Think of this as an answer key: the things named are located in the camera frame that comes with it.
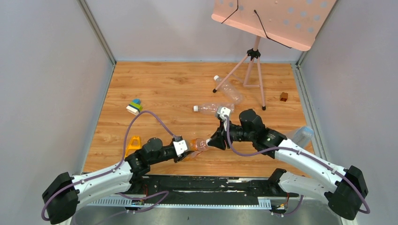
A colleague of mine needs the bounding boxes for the clear bottle near stand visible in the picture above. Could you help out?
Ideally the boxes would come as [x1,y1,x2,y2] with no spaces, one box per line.
[213,81,244,105]

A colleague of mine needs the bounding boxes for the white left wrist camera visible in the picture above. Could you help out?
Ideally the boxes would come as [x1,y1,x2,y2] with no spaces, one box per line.
[173,140,189,157]

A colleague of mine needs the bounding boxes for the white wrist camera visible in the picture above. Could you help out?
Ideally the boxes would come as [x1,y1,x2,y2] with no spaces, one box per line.
[215,106,231,121]
[173,140,189,157]

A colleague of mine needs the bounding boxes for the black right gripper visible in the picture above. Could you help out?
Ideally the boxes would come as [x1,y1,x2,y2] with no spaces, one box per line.
[207,119,254,150]

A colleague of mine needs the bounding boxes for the yellow triangular toy block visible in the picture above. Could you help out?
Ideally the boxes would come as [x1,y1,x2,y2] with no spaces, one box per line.
[125,135,142,157]

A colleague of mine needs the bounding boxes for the pink music stand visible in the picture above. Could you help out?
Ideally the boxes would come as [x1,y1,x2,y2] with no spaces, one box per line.
[211,0,336,110]

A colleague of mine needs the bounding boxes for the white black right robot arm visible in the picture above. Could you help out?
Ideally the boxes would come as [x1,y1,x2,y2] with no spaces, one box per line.
[207,107,370,220]

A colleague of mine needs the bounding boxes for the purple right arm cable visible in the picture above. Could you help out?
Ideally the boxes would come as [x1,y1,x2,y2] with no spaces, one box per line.
[224,115,371,217]

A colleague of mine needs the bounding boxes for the small brown cube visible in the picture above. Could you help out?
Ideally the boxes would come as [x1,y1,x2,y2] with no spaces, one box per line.
[280,92,289,102]

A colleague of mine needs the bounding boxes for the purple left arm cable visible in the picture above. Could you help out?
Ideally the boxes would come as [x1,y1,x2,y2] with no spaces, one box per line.
[41,110,183,222]

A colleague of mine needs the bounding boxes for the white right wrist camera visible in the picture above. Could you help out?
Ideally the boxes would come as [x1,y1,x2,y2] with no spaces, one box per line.
[215,106,231,121]

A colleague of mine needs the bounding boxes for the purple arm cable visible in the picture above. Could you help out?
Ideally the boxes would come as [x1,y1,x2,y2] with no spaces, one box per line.
[224,115,371,217]
[41,110,183,222]

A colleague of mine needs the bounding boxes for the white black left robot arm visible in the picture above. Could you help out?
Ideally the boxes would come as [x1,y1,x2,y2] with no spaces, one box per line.
[41,137,194,225]

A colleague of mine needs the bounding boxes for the black metal base rail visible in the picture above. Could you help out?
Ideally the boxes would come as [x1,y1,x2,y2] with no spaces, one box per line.
[63,173,349,210]

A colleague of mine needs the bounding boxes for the orange label plastic bottle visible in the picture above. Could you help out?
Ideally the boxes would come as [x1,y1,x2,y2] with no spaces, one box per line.
[182,138,209,161]

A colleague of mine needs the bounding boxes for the clear bottle lying centre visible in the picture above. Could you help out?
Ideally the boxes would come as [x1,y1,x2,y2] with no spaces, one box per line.
[193,103,235,115]

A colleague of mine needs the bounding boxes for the stacked toy building blocks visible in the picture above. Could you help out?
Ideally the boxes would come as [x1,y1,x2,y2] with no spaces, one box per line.
[126,98,143,115]

